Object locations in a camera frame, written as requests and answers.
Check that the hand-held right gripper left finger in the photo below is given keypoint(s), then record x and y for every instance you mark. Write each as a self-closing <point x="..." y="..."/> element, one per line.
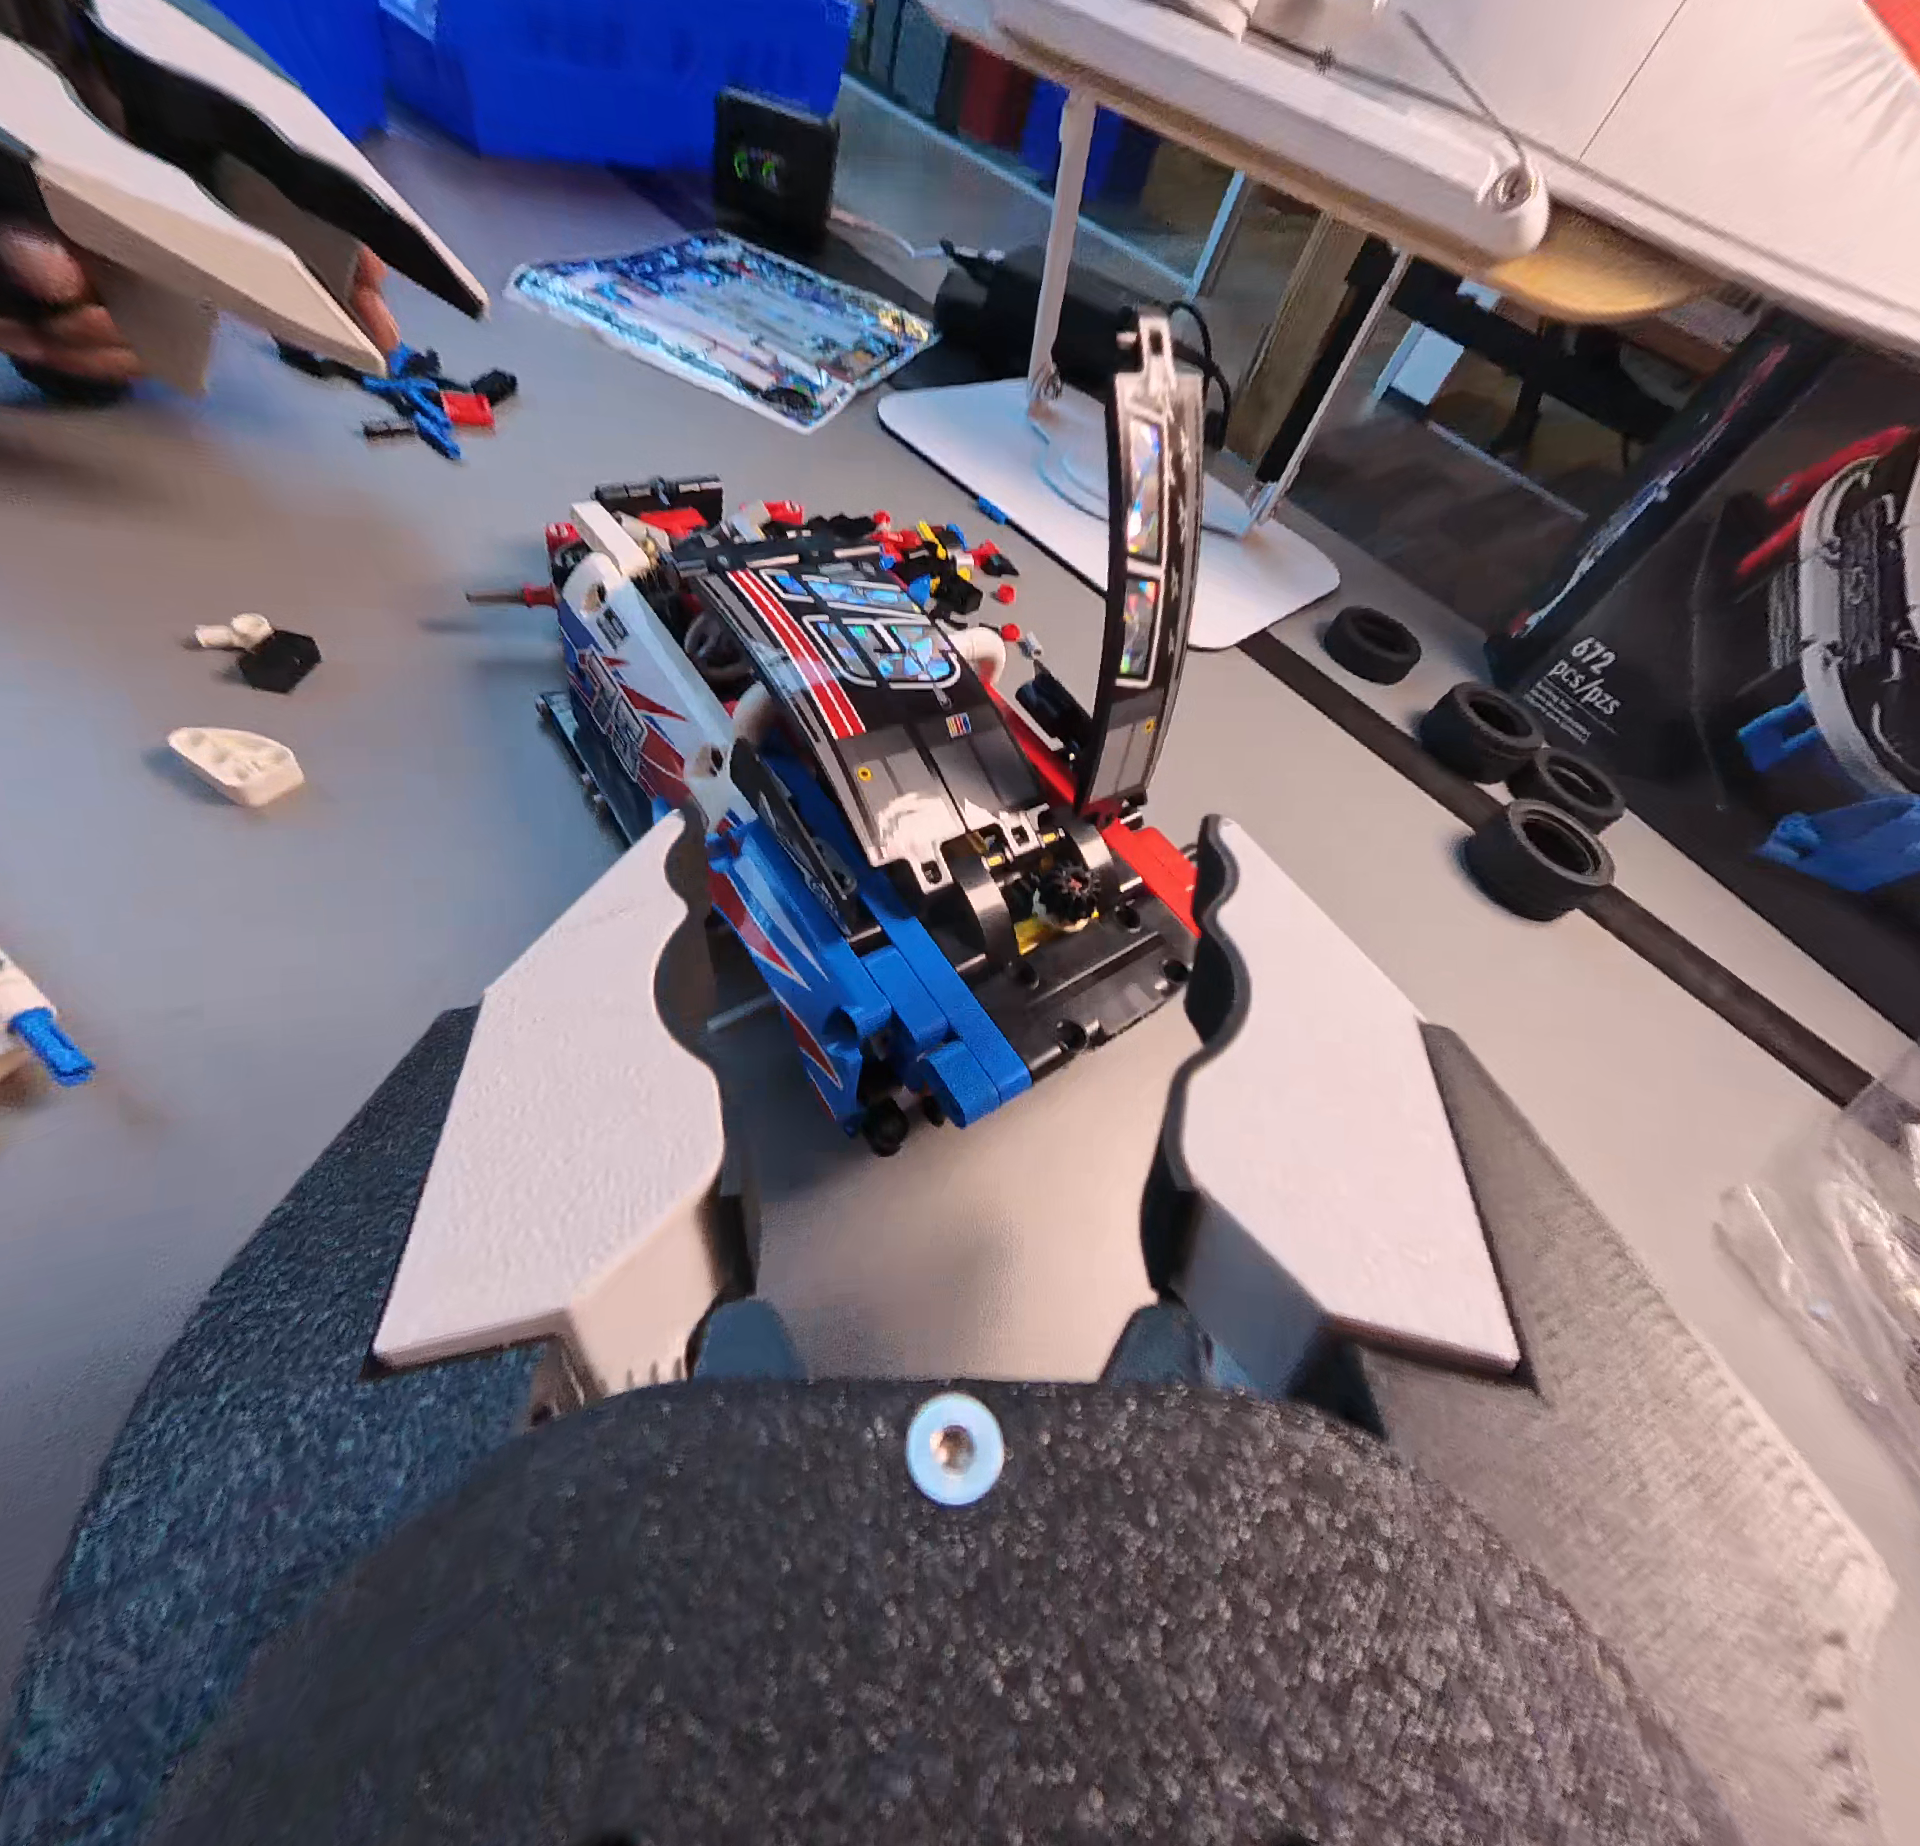
<point x="570" y="1127"/>

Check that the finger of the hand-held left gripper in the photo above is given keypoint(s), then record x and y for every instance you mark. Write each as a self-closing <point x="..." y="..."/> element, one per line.
<point x="256" y="85"/>
<point x="150" y="211"/>

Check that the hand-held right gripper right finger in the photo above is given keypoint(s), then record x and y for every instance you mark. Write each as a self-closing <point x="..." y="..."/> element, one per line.
<point x="1320" y="1127"/>

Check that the large blue plastic bin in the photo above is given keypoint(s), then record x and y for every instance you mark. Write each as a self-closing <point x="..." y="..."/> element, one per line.
<point x="630" y="46"/>

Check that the small black lego piece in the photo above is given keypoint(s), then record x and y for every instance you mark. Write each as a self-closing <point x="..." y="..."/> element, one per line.
<point x="282" y="661"/>

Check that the white curved lego piece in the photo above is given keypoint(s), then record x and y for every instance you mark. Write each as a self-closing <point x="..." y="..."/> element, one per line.
<point x="233" y="767"/>

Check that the lego race car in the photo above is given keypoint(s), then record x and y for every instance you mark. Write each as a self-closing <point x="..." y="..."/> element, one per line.
<point x="841" y="706"/>

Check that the pile of blue lego pieces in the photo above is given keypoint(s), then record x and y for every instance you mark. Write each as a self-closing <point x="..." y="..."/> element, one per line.
<point x="420" y="392"/>

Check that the black lego tyre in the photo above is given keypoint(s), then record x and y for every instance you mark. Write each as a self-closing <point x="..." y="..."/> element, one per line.
<point x="1482" y="732"/>
<point x="1538" y="865"/>
<point x="1576" y="783"/>
<point x="1370" y="646"/>

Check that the lego instruction booklet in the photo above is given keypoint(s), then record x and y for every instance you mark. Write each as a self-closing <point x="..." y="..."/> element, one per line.
<point x="721" y="320"/>

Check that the white and red lego panel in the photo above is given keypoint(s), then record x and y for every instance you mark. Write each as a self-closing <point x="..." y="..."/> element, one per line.
<point x="53" y="1050"/>

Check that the black lego set box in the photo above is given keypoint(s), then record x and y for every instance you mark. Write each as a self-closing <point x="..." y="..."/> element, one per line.
<point x="1681" y="602"/>

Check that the pile of mixed lego pieces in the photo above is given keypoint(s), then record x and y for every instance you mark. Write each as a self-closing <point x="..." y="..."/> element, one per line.
<point x="960" y="565"/>

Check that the person's left hand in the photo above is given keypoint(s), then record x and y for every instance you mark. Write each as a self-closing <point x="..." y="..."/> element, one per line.
<point x="67" y="340"/>

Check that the small black display device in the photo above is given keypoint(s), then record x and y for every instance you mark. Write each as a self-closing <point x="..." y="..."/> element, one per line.
<point x="773" y="166"/>

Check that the crumpled clear plastic bag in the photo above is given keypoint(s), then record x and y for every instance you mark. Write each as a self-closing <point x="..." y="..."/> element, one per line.
<point x="1846" y="1246"/>

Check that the black power adapter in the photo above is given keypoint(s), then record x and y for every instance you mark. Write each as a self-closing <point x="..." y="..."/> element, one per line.
<point x="998" y="300"/>

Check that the white monitor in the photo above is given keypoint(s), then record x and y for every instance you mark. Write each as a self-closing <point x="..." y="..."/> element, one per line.
<point x="1275" y="92"/>

